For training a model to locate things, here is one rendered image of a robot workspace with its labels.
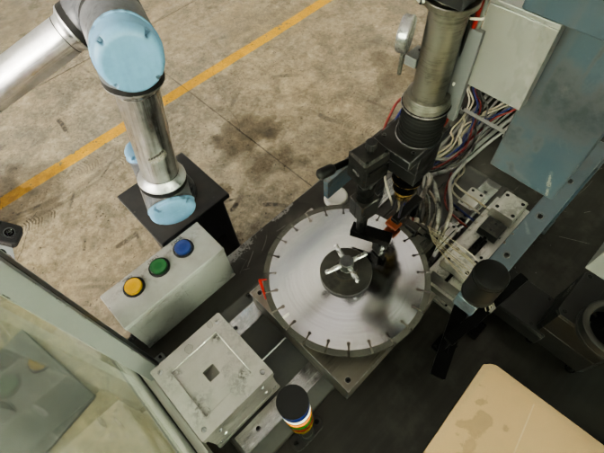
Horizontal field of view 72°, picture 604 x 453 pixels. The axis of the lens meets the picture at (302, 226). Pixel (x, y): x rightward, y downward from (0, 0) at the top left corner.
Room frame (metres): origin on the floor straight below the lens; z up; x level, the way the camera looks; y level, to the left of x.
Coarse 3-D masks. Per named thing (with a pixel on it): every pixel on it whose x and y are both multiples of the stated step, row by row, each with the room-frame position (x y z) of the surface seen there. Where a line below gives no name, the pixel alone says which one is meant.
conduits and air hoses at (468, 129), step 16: (480, 96) 1.05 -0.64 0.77; (480, 112) 0.99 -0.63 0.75; (496, 112) 0.98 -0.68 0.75; (464, 128) 0.93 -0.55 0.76; (480, 128) 0.92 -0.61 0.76; (448, 144) 0.87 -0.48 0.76; (464, 144) 0.86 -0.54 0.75; (480, 144) 0.85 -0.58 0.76; (448, 160) 0.78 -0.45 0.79; (464, 160) 0.79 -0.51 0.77; (384, 176) 0.64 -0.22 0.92; (432, 176) 0.64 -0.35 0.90; (416, 192) 0.57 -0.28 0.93; (448, 192) 0.63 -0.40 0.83; (464, 192) 0.64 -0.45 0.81; (448, 208) 0.61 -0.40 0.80; (448, 224) 0.49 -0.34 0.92; (464, 224) 0.53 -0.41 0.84; (432, 240) 0.45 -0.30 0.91; (464, 256) 0.39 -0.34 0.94
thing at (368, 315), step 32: (320, 224) 0.50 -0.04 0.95; (384, 224) 0.49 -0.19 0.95; (288, 256) 0.43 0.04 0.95; (320, 256) 0.42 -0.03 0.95; (384, 256) 0.40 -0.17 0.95; (416, 256) 0.40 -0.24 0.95; (288, 288) 0.36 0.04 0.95; (320, 288) 0.35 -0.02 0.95; (384, 288) 0.33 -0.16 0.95; (416, 288) 0.32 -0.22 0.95; (288, 320) 0.29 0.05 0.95; (320, 320) 0.28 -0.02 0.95; (352, 320) 0.27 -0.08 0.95; (384, 320) 0.26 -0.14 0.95
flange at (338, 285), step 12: (336, 252) 0.42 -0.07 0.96; (348, 252) 0.42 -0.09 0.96; (324, 264) 0.40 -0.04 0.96; (336, 264) 0.39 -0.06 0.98; (360, 264) 0.39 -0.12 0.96; (324, 276) 0.37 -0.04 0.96; (336, 276) 0.37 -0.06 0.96; (348, 276) 0.36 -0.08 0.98; (360, 276) 0.36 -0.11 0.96; (336, 288) 0.34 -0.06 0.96; (348, 288) 0.34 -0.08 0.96; (360, 288) 0.33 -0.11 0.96
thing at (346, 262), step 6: (336, 246) 0.41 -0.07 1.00; (366, 252) 0.39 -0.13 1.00; (342, 258) 0.38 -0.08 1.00; (348, 258) 0.38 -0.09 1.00; (354, 258) 0.38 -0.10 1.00; (360, 258) 0.38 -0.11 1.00; (342, 264) 0.37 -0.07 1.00; (348, 264) 0.37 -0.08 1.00; (330, 270) 0.36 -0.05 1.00; (336, 270) 0.36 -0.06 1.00; (342, 270) 0.37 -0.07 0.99; (348, 270) 0.36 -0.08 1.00; (354, 276) 0.34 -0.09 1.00
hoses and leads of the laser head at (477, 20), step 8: (416, 0) 0.48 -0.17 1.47; (424, 0) 0.48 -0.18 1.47; (488, 0) 0.47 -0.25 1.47; (480, 8) 0.47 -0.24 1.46; (472, 16) 0.47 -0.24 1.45; (480, 16) 0.47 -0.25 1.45; (472, 24) 0.47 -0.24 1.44; (480, 24) 0.47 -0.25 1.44; (464, 40) 0.47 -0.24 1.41; (392, 112) 0.54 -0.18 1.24; (400, 112) 0.55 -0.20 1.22; (448, 120) 0.48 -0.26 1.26; (384, 128) 0.53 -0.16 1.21
